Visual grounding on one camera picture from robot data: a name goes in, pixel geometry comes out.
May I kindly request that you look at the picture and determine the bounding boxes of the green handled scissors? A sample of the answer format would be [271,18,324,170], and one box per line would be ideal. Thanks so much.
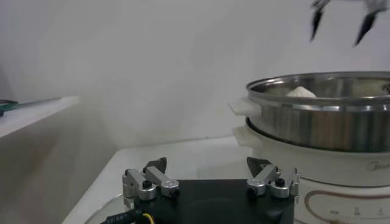
[0,97,62,118]

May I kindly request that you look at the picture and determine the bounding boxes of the stainless steel steamer basket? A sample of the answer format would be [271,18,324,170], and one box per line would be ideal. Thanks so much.
[227,71,390,153]

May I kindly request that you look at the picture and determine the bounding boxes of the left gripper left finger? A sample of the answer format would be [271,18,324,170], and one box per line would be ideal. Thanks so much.
[121,156,181,211]

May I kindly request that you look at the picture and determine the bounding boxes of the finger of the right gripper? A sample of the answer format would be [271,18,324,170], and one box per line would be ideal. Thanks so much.
[310,0,332,43]
[353,0,389,47]

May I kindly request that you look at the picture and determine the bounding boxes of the white steamed baozi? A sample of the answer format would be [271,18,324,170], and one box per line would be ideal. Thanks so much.
[285,86,317,99]

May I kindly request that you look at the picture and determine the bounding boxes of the cream electric cooking pot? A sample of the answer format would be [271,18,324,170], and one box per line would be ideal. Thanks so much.
[232,117,390,224]

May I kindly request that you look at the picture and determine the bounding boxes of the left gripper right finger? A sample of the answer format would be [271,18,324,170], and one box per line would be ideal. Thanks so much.
[246,156,301,204]

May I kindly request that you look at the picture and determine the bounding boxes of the white side table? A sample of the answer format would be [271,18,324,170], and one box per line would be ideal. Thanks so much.
[0,96,79,139]

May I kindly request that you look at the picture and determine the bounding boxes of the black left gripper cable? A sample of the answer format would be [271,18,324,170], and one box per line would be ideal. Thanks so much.
[99,209,155,224]

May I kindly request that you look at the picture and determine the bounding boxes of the round glass pot lid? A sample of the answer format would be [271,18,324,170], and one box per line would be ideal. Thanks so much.
[83,194,137,224]

